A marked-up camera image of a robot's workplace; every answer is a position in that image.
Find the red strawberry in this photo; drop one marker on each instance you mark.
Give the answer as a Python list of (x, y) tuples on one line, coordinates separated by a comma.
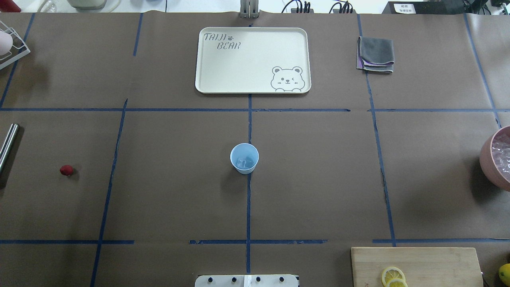
[(66, 170)]

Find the light blue cup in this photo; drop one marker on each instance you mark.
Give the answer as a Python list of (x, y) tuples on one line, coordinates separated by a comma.
[(244, 150)]

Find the pink bowl with ice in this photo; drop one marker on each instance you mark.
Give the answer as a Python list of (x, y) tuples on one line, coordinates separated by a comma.
[(494, 159)]

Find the white cup rack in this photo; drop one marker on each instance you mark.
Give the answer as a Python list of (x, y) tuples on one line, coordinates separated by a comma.
[(18, 50)]

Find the pink cup on rack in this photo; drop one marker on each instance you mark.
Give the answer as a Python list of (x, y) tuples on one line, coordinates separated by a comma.
[(6, 42)]

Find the cream bear tray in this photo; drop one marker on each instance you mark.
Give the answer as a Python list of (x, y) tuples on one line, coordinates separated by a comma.
[(256, 60)]

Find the grey folded cloth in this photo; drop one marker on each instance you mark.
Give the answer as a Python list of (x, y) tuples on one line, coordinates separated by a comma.
[(375, 55)]

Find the lemon slices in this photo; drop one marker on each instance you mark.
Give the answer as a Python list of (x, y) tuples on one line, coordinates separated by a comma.
[(393, 277)]

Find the wooden cutting board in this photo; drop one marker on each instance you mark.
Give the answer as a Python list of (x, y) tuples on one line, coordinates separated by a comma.
[(422, 267)]

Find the metal muddler stick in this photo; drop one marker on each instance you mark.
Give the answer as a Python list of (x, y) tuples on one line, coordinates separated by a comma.
[(7, 144)]

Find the yellow lemon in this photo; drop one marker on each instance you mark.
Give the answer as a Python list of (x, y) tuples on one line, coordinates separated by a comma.
[(504, 274)]

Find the aluminium frame post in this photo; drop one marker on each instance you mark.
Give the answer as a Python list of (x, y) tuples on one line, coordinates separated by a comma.
[(249, 9)]

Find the white camera pole base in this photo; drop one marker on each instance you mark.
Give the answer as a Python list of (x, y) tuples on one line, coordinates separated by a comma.
[(248, 280)]

